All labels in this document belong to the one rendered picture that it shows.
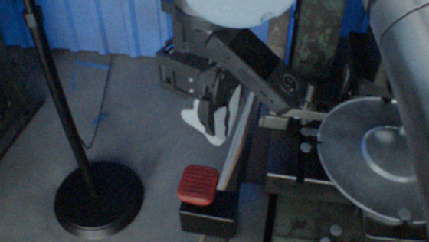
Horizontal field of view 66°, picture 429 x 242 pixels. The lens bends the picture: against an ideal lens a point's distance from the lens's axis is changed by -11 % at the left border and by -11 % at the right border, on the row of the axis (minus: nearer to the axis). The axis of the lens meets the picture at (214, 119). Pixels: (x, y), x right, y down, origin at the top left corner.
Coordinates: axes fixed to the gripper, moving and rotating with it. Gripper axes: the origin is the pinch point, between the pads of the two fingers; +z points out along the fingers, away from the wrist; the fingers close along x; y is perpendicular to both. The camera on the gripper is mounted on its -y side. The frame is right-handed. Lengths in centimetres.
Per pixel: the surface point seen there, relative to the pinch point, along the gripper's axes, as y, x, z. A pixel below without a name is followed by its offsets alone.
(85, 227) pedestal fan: 58, 3, 85
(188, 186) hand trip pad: 4.2, 3.2, 11.0
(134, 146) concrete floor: 71, -42, 90
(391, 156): -23.0, -17.9, 8.4
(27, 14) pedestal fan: 66, -12, 4
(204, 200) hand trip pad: 0.8, 4.0, 11.1
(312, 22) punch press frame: 2.3, -42.0, 3.6
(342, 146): -14.3, -16.0, 9.2
